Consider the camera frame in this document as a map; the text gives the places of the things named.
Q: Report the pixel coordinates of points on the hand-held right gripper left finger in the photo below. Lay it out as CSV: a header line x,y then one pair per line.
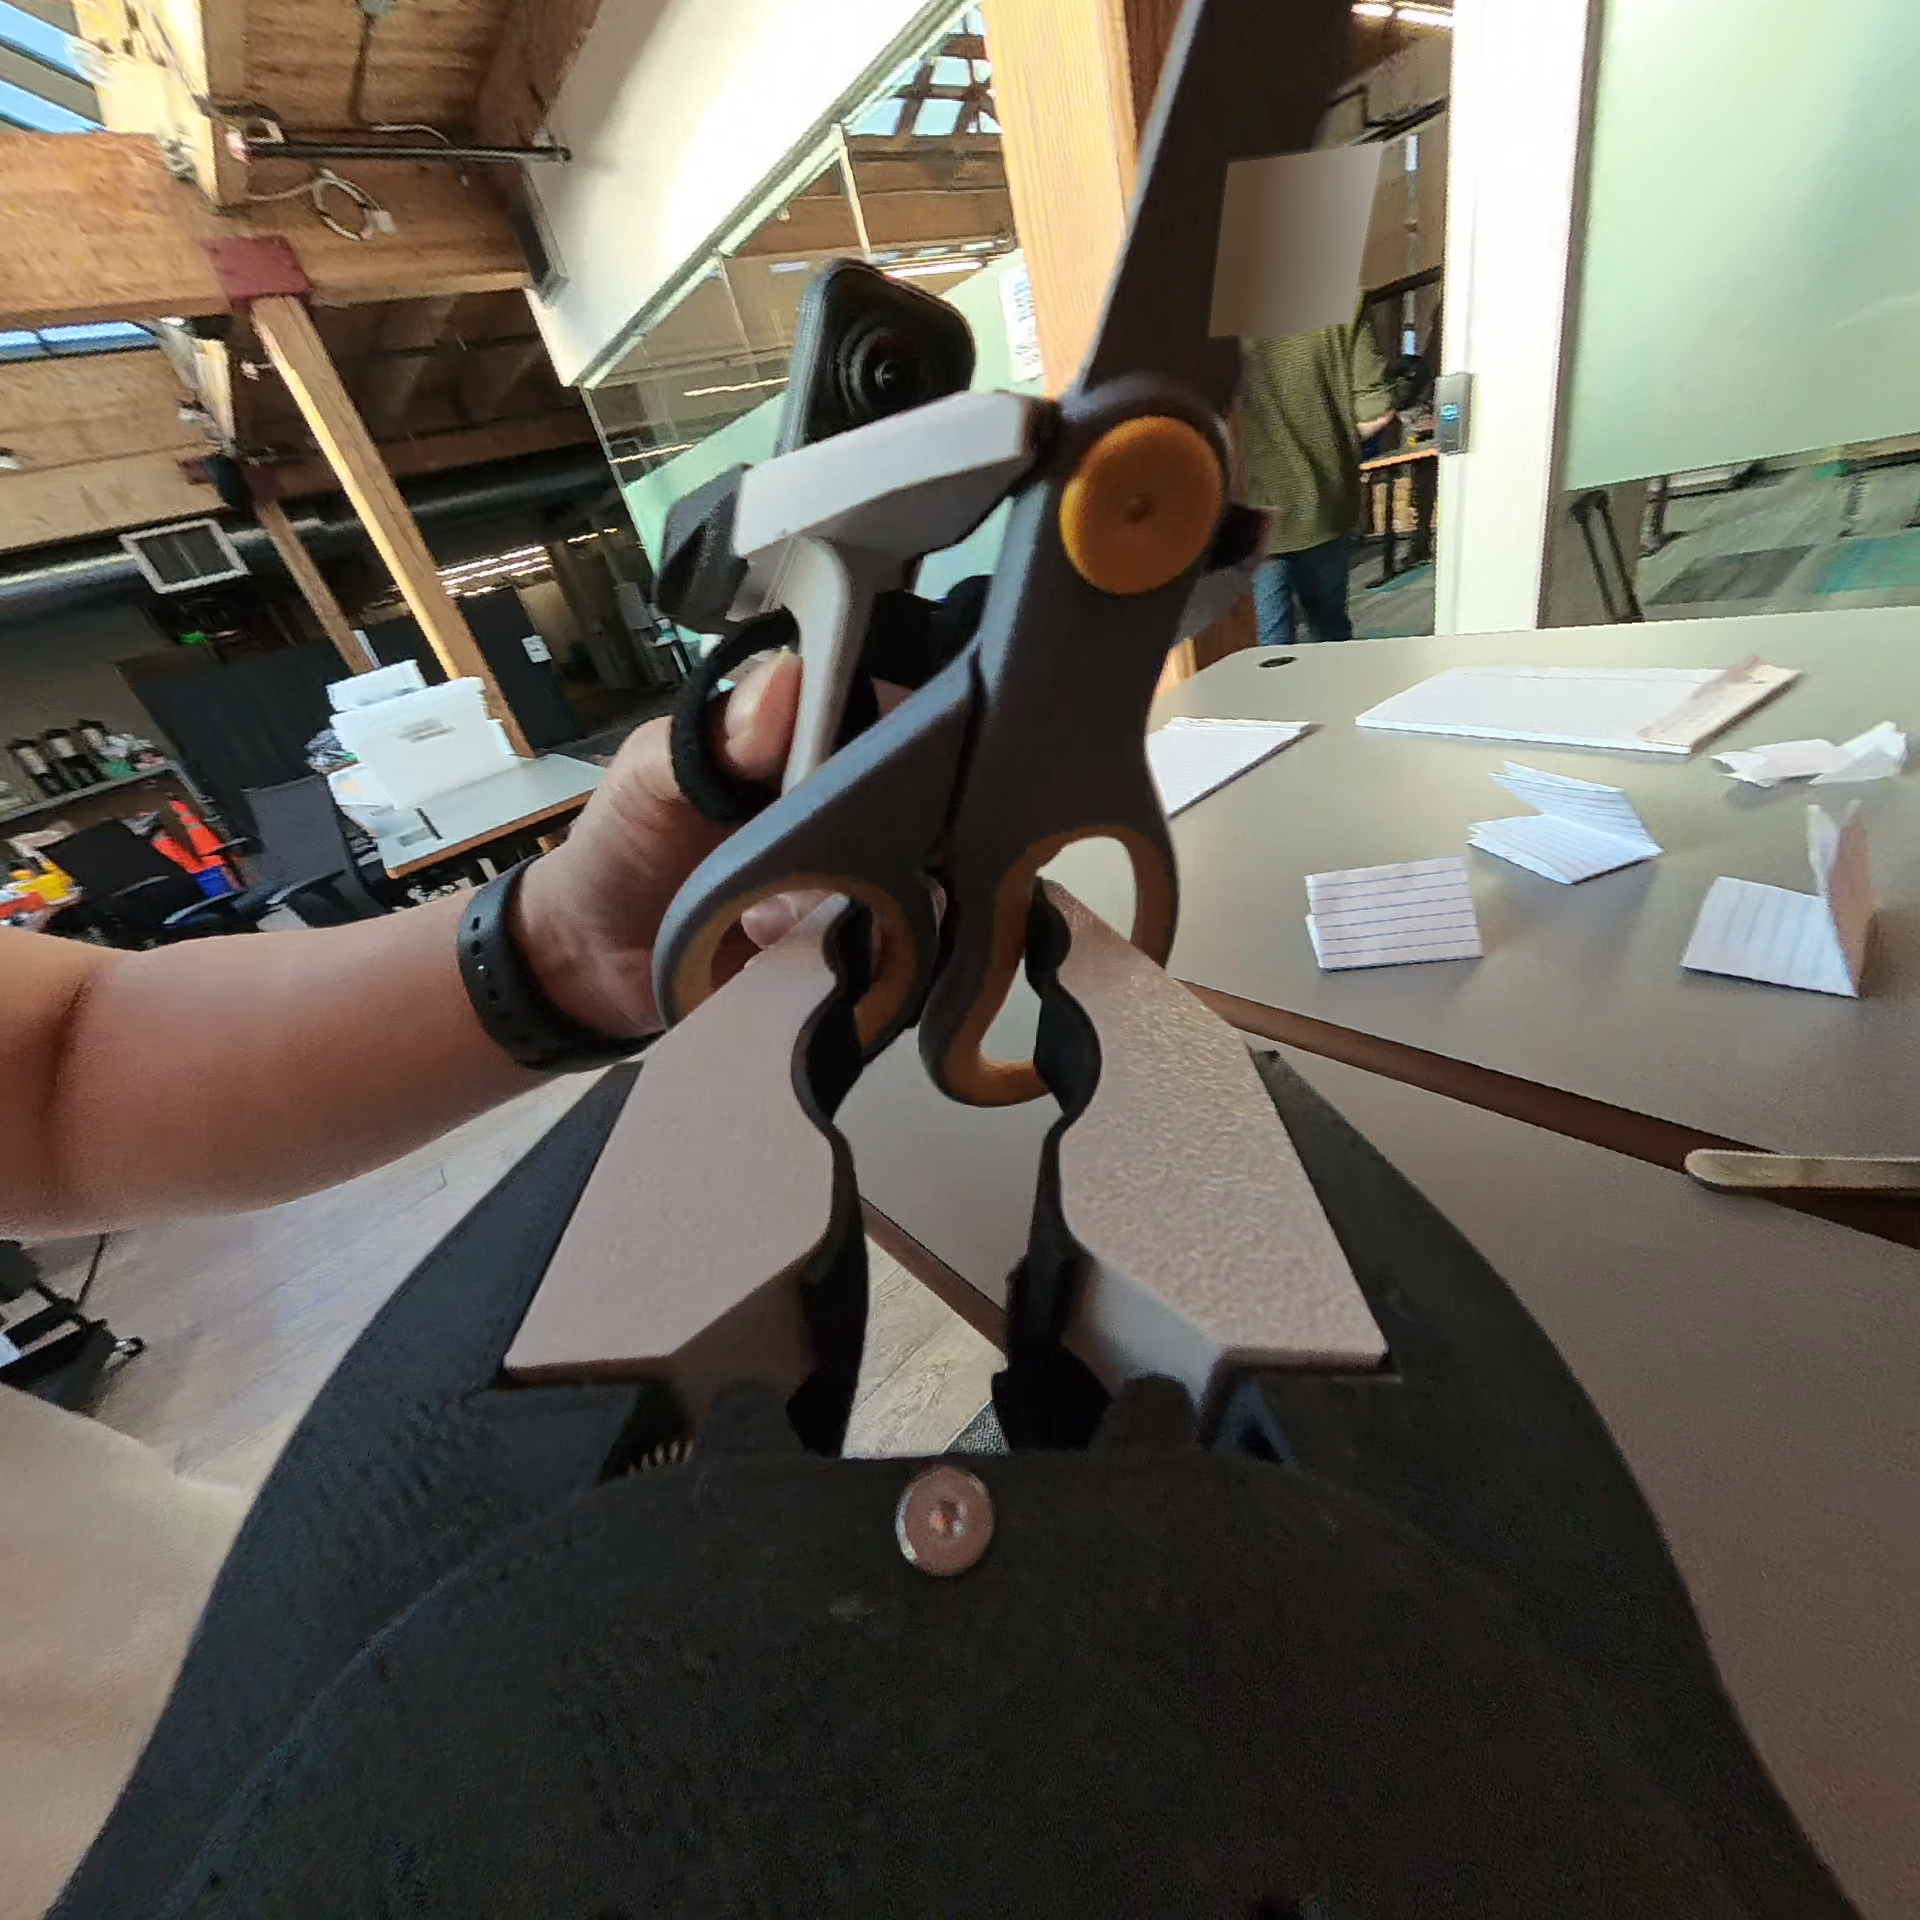
x,y
675,1200

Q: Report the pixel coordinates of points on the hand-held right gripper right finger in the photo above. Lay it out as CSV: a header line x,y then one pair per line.
x,y
1215,1200

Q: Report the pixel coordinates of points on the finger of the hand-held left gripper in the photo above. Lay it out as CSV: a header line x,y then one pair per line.
x,y
885,481
1230,579

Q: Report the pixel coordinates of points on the lined paper sheet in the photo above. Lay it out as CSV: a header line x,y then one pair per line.
x,y
1779,930
1395,915

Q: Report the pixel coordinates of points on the metal tweezers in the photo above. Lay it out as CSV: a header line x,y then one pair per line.
x,y
1800,1170

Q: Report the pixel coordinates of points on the person's left forearm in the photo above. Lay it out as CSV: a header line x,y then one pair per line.
x,y
225,1079

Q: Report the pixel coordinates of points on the person's left hand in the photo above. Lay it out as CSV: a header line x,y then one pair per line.
x,y
599,902

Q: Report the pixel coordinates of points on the long lined legal pad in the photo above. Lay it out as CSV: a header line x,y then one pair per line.
x,y
1224,758

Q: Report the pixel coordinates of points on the thick wooden column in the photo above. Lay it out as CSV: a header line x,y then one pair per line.
x,y
1049,150

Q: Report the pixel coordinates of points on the dark wristband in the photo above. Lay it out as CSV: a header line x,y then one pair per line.
x,y
510,974

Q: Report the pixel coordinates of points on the lined notepad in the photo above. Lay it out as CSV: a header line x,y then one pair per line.
x,y
1560,705

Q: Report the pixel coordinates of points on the white grid-creased folded paper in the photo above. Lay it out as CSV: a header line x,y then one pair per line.
x,y
1568,832

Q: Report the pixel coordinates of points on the grey table with black legs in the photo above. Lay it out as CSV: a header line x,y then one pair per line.
x,y
495,810

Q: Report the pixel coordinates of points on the black office chair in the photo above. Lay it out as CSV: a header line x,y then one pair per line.
x,y
306,849

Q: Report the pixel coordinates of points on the crumpled white paper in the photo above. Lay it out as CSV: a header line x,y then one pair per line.
x,y
1800,758

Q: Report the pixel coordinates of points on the white vent grille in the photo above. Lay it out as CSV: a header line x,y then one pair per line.
x,y
184,551

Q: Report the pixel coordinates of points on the beige shirt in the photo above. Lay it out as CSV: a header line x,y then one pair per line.
x,y
89,1650

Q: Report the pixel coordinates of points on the wooden beam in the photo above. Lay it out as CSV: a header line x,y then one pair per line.
x,y
119,224

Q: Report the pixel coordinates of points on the white door frame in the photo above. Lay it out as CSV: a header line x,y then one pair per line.
x,y
1501,301

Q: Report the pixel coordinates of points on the red metal bracket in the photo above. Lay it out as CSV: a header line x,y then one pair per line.
x,y
254,271

